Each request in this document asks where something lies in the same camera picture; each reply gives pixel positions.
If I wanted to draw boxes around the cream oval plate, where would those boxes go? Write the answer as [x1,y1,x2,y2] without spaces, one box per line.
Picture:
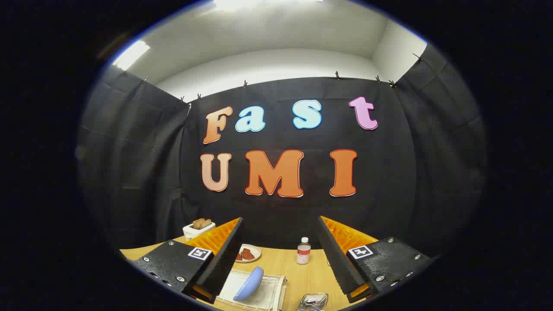
[235,244,262,263]

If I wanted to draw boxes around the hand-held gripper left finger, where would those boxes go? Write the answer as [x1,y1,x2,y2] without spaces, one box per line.
[132,217,244,304]

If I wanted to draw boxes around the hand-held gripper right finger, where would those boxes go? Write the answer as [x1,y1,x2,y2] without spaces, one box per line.
[318,216,434,303]

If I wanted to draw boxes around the metal wire basket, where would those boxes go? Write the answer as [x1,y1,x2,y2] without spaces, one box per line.
[297,293,329,311]

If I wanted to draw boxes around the blue plate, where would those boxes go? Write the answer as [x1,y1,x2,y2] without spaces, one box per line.
[233,267,264,301]

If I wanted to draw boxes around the clear bottle with red label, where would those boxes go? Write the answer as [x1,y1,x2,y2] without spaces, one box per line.
[296,237,311,265]

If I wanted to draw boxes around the white toaster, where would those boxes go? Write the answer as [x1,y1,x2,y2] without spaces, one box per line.
[183,222,216,241]

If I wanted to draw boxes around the ceiling light panel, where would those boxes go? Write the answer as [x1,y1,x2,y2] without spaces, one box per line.
[113,40,151,71]

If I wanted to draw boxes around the white wire dish rack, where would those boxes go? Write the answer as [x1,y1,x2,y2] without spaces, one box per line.
[216,269,288,311]

